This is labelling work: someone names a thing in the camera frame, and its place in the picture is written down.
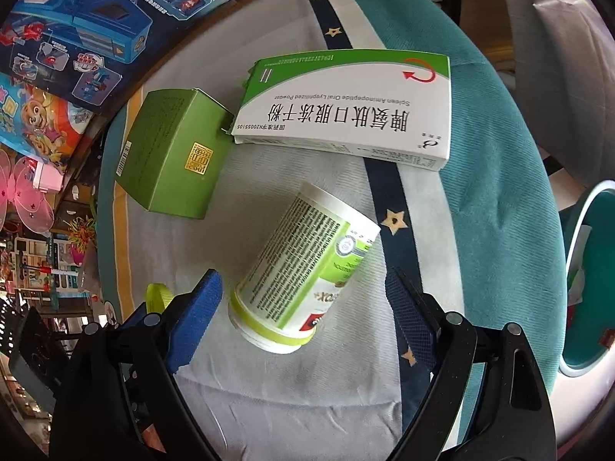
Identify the light blue bowl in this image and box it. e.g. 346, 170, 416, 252
557, 180, 615, 378

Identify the white green labelled bottle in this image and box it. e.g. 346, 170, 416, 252
228, 181, 382, 354

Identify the green cardboard box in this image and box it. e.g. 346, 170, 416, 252
114, 88, 236, 222

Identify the blue toy box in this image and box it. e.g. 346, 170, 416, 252
0, 0, 241, 116

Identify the row of toy packages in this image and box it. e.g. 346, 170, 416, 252
0, 230, 104, 309

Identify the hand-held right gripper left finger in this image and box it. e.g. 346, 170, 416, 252
48, 269, 224, 461

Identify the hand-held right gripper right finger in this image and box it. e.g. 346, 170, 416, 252
384, 266, 555, 461

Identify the grey cloth cover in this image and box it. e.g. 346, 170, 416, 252
504, 0, 615, 188

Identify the pink petal toy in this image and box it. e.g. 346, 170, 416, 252
0, 149, 57, 237

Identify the white green medicine box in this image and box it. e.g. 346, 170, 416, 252
232, 49, 452, 172

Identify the teal star-striped blanket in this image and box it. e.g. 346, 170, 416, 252
96, 0, 568, 461

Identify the lime green cap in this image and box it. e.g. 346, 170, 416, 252
145, 283, 175, 316

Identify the colourful puppy packet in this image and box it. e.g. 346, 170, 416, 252
0, 74, 90, 172

